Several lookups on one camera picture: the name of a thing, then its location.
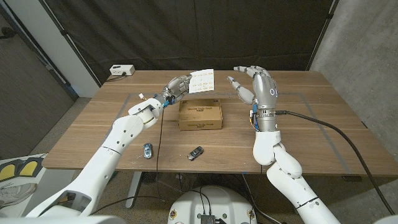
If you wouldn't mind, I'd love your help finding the mat with yellow shapes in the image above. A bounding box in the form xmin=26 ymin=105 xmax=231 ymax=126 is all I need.
xmin=0 ymin=152 xmax=48 ymax=218

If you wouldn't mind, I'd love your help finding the blue toy car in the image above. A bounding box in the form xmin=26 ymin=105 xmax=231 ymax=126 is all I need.
xmin=143 ymin=142 xmax=154 ymax=160

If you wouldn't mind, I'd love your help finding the white power strip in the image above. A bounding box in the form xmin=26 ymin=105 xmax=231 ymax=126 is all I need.
xmin=109 ymin=64 xmax=136 ymax=77

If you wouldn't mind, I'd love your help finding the black door handle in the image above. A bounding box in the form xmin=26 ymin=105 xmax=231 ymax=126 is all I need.
xmin=0 ymin=27 xmax=17 ymax=40

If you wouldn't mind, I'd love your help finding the grey tape outline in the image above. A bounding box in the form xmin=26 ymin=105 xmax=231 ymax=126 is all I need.
xmin=87 ymin=91 xmax=353 ymax=175

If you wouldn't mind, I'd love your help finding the brown cardboard box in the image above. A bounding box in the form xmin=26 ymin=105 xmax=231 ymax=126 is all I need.
xmin=178 ymin=98 xmax=224 ymax=132

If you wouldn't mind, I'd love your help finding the black backdrop curtain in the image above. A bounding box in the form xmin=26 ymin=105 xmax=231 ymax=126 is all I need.
xmin=40 ymin=0 xmax=339 ymax=85

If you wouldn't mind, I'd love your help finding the grey sneaker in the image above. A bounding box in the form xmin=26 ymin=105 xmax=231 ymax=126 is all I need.
xmin=0 ymin=182 xmax=39 ymax=207

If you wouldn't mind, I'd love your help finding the white table leg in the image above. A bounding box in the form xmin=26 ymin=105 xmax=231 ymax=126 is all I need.
xmin=124 ymin=171 xmax=142 ymax=210

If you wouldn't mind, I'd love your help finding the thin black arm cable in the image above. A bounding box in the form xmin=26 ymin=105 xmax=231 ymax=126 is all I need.
xmin=89 ymin=106 xmax=167 ymax=216

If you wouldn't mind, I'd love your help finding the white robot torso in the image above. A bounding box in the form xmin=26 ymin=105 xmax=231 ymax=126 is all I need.
xmin=167 ymin=185 xmax=258 ymax=224

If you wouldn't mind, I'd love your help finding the black power strip cable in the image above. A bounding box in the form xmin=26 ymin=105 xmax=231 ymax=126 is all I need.
xmin=105 ymin=72 xmax=127 ymax=83

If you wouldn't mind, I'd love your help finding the white postage stamp sheet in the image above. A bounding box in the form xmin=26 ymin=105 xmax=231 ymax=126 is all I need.
xmin=188 ymin=68 xmax=216 ymax=95

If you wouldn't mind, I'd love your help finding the black backdrop stand pole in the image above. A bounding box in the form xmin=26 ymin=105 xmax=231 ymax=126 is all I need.
xmin=39 ymin=0 xmax=103 ymax=88
xmin=305 ymin=0 xmax=340 ymax=72

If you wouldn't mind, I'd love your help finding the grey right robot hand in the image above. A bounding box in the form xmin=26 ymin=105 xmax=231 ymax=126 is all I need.
xmin=226 ymin=65 xmax=279 ymax=111

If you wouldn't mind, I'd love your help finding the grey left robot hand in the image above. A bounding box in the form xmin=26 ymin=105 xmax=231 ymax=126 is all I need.
xmin=155 ymin=74 xmax=193 ymax=108

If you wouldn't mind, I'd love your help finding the dark grey toy car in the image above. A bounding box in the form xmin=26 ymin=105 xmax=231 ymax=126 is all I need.
xmin=187 ymin=146 xmax=205 ymax=162

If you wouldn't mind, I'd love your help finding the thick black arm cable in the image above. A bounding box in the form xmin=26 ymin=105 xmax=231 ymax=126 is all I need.
xmin=275 ymin=110 xmax=396 ymax=216

